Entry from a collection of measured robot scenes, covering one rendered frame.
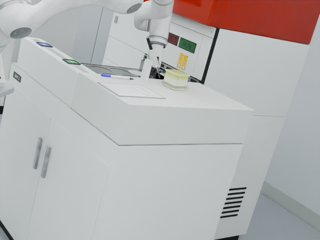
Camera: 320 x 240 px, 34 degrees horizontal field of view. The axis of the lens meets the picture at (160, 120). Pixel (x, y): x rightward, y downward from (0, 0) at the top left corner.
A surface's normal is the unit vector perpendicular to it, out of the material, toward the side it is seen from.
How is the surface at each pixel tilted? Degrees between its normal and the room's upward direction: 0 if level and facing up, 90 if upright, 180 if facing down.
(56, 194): 90
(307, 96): 90
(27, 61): 90
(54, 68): 90
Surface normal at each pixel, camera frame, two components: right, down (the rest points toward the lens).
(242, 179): 0.58, 0.37
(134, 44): -0.77, -0.02
